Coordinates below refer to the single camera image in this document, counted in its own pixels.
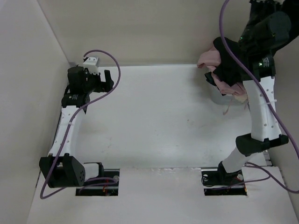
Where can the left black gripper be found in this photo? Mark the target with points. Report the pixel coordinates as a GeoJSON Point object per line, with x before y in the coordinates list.
{"type": "Point", "coordinates": [103, 87]}

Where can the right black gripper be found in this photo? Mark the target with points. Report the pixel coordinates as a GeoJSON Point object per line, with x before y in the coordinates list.
{"type": "Point", "coordinates": [276, 6]}

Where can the black trousers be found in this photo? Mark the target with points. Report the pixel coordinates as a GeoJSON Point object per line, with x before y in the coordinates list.
{"type": "Point", "coordinates": [229, 70]}

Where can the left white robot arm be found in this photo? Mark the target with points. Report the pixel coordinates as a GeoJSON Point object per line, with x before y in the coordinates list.
{"type": "Point", "coordinates": [60, 167]}

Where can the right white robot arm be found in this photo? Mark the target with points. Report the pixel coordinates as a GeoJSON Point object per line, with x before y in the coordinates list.
{"type": "Point", "coordinates": [258, 77]}

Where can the pink garment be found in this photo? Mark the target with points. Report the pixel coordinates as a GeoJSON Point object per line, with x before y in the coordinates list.
{"type": "Point", "coordinates": [211, 60]}

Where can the beige garment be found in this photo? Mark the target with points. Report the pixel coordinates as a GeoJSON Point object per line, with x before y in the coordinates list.
{"type": "Point", "coordinates": [242, 99]}

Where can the white laundry basket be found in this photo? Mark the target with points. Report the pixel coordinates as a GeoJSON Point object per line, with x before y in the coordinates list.
{"type": "Point", "coordinates": [220, 99]}

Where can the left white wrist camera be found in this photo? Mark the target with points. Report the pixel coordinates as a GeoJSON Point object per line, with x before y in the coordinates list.
{"type": "Point", "coordinates": [92, 64]}

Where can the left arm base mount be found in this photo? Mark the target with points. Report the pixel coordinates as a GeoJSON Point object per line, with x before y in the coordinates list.
{"type": "Point", "coordinates": [99, 181]}

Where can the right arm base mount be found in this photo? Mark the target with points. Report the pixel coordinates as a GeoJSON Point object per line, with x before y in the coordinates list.
{"type": "Point", "coordinates": [217, 182]}

